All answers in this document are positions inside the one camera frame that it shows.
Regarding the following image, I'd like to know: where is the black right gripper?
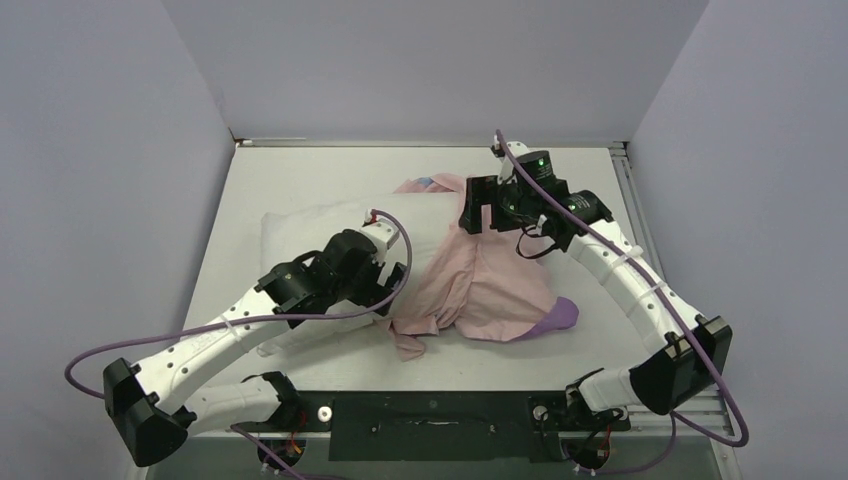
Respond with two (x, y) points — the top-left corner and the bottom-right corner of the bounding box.
(460, 174), (539, 234)

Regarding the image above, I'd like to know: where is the white pillow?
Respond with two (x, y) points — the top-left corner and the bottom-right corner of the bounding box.
(257, 192), (460, 357)

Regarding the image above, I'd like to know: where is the purple Elsa print pillowcase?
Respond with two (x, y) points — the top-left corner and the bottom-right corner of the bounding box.
(383, 174), (579, 361)

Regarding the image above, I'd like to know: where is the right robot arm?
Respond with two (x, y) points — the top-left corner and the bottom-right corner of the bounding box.
(458, 146), (733, 428)

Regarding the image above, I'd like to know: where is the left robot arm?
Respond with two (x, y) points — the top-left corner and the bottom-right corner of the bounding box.
(103, 219), (411, 467)

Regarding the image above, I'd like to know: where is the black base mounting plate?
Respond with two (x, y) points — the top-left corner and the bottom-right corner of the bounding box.
(231, 390), (631, 464)

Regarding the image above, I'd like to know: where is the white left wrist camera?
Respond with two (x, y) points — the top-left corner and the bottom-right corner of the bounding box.
(359, 212), (400, 260)

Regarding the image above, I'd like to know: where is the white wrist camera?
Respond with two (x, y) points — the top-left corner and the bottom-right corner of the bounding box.
(359, 212), (400, 260)
(491, 137), (530, 184)

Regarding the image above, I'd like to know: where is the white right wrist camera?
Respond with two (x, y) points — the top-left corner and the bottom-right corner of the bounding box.
(491, 137), (530, 184)

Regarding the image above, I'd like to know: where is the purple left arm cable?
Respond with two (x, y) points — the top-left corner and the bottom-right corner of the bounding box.
(64, 208), (413, 480)

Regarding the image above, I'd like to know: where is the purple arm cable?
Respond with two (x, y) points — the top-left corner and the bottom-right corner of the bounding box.
(64, 208), (413, 480)
(495, 129), (750, 478)

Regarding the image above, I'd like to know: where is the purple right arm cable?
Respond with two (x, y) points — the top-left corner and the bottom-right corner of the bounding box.
(495, 129), (750, 478)

